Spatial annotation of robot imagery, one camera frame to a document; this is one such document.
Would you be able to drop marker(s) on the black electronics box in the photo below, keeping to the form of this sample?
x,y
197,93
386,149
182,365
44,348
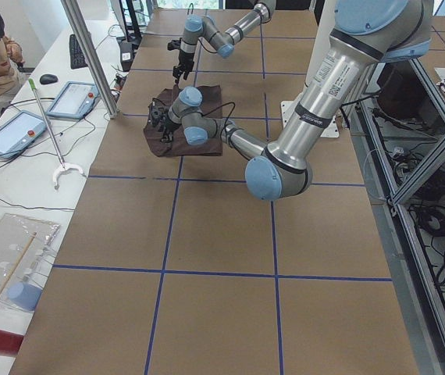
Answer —
x,y
126,57

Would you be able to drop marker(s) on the aluminium frame post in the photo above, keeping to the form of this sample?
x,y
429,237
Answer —
x,y
77,22

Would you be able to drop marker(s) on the black keyboard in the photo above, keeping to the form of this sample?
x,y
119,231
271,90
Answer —
x,y
76,55

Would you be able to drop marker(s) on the reacher grabber tool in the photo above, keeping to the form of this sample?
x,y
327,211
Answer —
x,y
64,167

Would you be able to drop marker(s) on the blue tape grid lines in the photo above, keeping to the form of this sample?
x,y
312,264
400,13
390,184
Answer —
x,y
171,266

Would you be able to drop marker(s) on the white camera mast base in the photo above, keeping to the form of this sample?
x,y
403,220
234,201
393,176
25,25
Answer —
x,y
335,67

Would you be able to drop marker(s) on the far teach pendant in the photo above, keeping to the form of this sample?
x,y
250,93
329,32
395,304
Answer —
x,y
74,101

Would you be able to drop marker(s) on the light blue cup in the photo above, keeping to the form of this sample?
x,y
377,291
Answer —
x,y
24,295

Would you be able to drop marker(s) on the teach pendant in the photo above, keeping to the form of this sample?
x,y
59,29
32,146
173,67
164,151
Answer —
x,y
74,101
19,132

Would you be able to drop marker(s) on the wooden stick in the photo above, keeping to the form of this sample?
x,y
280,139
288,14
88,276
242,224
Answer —
x,y
17,262

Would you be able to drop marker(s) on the black computer mouse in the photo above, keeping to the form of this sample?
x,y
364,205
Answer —
x,y
48,78

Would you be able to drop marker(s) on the dark brown t-shirt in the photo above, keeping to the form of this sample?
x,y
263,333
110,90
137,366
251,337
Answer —
x,y
212,101

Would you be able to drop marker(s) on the near teach pendant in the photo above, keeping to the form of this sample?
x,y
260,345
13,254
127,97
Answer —
x,y
19,132

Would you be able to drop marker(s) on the clear plastic bag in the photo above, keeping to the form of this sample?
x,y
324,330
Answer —
x,y
15,231

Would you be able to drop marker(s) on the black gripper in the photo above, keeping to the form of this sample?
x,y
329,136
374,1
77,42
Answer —
x,y
166,127
183,61

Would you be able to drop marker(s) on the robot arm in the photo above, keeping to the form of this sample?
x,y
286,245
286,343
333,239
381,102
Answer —
x,y
364,33
197,27

